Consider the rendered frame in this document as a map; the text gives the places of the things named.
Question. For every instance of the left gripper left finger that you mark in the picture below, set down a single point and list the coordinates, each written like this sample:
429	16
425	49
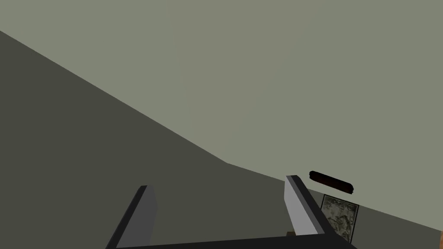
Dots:
138	221

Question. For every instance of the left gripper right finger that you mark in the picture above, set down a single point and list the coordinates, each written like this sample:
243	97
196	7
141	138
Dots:
303	211

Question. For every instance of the dark brown oblong bar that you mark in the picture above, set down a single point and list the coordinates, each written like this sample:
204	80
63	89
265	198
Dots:
331	182

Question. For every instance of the framed grey wall picture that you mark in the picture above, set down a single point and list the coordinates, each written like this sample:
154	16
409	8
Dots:
341	216

